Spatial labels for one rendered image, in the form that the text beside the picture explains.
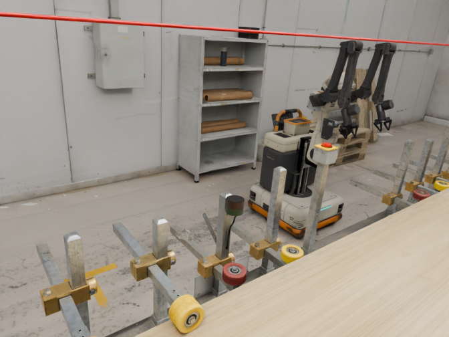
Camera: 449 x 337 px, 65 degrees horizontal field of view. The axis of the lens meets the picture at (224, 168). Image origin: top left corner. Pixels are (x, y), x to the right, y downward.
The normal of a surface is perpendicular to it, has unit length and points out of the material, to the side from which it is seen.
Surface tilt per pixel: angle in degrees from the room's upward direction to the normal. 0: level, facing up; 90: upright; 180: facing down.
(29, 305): 0
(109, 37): 90
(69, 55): 90
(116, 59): 90
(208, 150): 90
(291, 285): 0
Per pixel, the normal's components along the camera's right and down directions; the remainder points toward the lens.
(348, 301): 0.07, -0.93
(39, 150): 0.60, 0.33
